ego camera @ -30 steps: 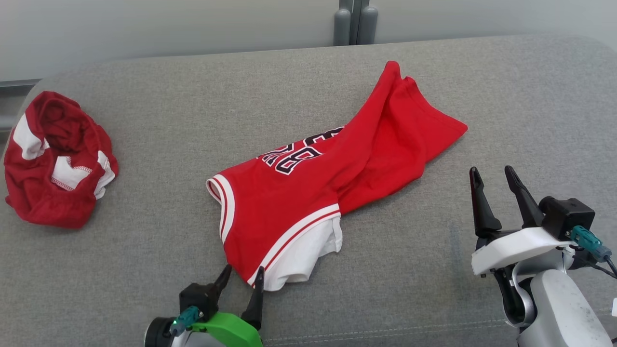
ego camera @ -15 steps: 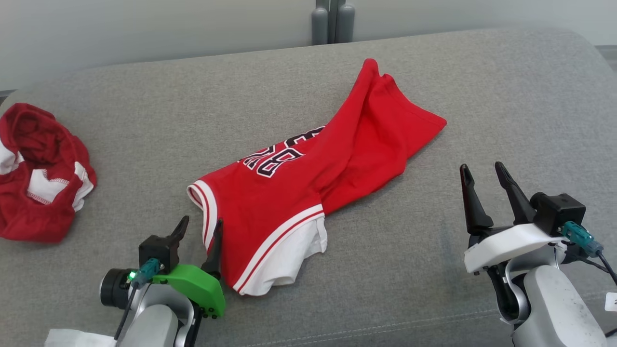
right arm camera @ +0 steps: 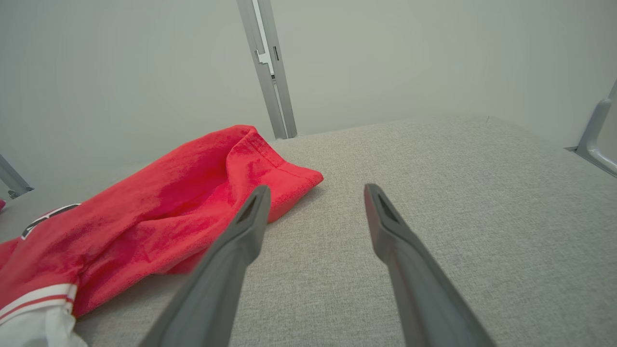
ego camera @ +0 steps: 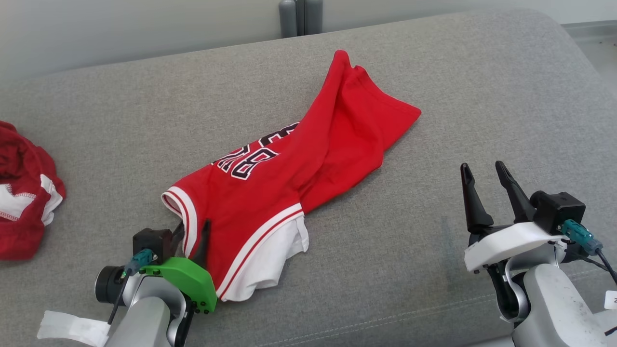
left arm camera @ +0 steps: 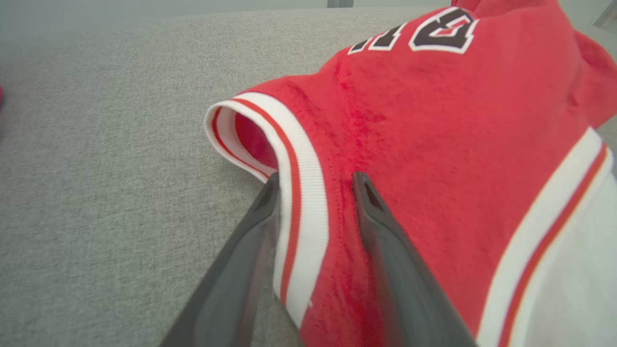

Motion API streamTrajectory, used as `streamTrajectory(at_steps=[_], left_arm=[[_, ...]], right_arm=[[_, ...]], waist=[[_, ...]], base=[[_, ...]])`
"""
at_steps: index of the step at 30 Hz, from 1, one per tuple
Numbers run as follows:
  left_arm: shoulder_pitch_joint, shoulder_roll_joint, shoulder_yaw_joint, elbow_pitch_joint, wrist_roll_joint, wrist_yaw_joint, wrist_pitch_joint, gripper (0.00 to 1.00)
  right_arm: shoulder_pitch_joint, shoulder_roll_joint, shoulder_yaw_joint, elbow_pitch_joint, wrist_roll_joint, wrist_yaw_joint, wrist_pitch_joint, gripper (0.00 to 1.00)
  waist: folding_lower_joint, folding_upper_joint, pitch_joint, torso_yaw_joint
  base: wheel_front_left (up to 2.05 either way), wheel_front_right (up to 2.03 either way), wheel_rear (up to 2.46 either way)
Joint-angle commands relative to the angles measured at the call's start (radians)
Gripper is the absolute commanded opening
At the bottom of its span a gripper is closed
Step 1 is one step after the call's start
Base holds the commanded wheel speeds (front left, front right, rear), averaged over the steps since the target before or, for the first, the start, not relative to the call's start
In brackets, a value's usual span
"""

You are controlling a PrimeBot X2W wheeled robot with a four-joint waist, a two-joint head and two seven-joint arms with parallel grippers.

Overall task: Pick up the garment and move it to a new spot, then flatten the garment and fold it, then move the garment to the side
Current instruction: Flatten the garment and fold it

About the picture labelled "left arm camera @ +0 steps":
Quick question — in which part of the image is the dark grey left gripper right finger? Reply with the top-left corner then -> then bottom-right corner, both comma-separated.
352,171 -> 478,347

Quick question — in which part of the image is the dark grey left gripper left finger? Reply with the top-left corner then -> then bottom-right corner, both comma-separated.
159,173 -> 281,347

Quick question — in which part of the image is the red white basketball jersey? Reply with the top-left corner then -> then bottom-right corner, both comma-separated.
204,0 -> 617,347

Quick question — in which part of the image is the grey fabric sofa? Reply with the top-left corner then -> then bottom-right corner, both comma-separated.
0,6 -> 617,347

